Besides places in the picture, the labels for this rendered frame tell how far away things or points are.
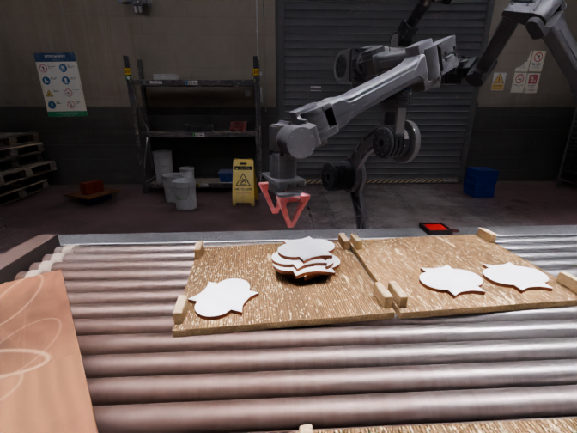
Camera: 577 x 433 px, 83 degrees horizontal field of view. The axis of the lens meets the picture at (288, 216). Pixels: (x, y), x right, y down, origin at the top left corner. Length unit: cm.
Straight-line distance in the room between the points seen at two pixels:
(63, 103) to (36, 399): 605
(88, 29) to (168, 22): 117
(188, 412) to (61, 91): 606
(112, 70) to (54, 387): 572
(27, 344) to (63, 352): 5
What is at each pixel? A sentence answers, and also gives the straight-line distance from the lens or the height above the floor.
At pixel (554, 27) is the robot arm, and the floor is 152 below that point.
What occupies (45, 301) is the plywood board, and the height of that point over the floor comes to 104.
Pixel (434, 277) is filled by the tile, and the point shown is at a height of 95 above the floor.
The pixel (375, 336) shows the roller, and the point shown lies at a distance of 65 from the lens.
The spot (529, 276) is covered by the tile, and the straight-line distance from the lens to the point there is 92.
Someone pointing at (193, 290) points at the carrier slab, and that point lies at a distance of 74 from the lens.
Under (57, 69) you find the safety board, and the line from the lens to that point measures 639.
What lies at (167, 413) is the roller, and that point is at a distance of 54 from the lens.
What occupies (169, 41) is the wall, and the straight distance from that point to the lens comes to 576.
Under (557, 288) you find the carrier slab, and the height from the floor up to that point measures 94.
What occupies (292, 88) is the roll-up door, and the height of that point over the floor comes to 151.
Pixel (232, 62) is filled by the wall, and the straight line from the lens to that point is 555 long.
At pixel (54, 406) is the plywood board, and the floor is 104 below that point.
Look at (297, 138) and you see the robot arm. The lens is 60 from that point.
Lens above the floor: 131
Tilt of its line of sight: 19 degrees down
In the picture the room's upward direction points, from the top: straight up
